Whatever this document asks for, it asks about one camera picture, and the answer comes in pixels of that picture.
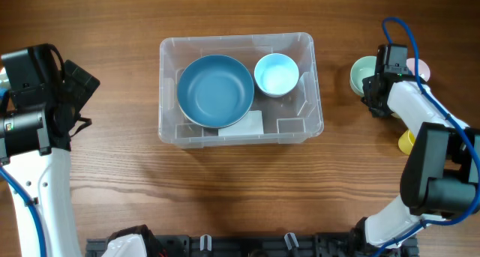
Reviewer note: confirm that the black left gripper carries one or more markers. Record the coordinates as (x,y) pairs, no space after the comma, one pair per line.
(82,84)

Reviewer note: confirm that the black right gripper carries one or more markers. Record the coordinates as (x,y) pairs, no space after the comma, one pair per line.
(376,110)

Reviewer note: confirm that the mint green small bowl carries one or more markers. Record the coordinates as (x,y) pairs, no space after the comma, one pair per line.
(361,69)

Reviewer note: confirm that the pink plastic cup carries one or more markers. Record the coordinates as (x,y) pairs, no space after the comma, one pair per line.
(423,69)

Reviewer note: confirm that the yellow plastic cup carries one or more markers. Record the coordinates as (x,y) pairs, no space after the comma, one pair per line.
(406,142)

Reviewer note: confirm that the light blue small bowl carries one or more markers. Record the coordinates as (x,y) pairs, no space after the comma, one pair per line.
(276,72)

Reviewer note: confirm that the dark blue bowl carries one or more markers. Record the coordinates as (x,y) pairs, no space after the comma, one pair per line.
(215,77)

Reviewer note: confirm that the pink small bowl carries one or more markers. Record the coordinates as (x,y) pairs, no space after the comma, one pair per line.
(272,94)

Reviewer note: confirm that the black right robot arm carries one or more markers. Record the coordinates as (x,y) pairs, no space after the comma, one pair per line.
(440,181)

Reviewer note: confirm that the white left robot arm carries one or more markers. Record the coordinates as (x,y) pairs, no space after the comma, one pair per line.
(40,113)

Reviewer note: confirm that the clear plastic storage bin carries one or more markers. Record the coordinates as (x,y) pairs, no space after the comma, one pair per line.
(286,120)

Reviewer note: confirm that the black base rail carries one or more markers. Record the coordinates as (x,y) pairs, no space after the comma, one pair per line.
(317,245)

